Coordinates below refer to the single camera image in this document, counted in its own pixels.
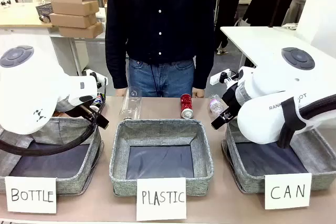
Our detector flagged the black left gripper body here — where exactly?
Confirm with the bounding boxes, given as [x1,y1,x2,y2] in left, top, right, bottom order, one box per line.
[76,102,99,120]

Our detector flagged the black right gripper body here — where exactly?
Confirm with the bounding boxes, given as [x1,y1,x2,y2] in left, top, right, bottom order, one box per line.
[222,86,243,116]

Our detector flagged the small pink-label plastic bottle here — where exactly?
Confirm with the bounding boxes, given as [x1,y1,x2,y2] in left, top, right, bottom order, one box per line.
[209,94,228,116]

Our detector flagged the black can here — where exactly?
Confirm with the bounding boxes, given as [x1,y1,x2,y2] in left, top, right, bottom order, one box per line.
[93,93,107,110]

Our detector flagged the crushed red can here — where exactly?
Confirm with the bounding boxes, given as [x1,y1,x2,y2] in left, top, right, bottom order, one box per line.
[180,93,194,119]

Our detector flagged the person's left forearm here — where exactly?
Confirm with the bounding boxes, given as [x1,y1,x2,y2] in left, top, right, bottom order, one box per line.
[192,32,215,90]

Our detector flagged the grey fabric basket labelled can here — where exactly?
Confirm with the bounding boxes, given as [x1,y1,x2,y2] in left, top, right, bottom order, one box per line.
[221,118,336,195]

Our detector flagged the grey fabric basket labelled bottle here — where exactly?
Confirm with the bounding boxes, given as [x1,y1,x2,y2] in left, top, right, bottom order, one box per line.
[0,115,105,196]

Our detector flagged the grey fabric basket labelled plastic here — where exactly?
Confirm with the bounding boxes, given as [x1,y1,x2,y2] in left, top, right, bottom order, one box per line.
[109,119,214,197]

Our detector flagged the white paper sign CAN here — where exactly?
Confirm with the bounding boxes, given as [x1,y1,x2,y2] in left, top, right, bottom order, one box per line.
[264,172,313,210]

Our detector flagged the flat closed cardboard box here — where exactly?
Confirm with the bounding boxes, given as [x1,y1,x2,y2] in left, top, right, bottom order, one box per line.
[58,21,104,39]
[49,12,98,29]

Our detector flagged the background person in black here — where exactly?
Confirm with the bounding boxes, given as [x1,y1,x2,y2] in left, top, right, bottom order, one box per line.
[214,0,247,56]

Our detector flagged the white paper sign PLASTIC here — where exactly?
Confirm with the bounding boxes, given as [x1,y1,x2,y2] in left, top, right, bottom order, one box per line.
[135,177,187,222]

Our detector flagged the white paper sign BOTTLE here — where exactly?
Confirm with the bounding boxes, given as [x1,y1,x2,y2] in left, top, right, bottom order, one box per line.
[4,176,58,214]

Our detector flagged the person in dark shirt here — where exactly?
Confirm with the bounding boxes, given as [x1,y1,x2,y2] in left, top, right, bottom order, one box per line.
[104,0,215,98]

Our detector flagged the dark plastic crate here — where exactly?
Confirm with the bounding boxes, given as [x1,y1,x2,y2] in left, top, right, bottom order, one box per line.
[35,3,54,22]

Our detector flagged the open cardboard box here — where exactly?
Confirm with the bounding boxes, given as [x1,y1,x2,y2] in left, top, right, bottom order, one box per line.
[50,0,100,17]

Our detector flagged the wooden background table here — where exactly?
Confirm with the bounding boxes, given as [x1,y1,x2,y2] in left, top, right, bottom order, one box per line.
[0,2,60,28]

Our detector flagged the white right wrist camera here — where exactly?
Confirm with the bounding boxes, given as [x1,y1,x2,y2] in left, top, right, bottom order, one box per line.
[209,69,239,86]

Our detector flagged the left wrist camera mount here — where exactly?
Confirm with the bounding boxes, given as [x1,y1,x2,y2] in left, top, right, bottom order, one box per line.
[83,69,109,90]

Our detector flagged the black strap on right arm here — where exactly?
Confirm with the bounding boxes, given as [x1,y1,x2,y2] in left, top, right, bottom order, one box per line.
[278,97,307,149]

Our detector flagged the thin black hanging cord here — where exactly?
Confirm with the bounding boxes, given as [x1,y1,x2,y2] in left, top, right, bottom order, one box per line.
[150,63,160,97]

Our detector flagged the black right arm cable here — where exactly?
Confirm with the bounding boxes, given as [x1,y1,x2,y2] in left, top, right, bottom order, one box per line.
[299,94,336,120]

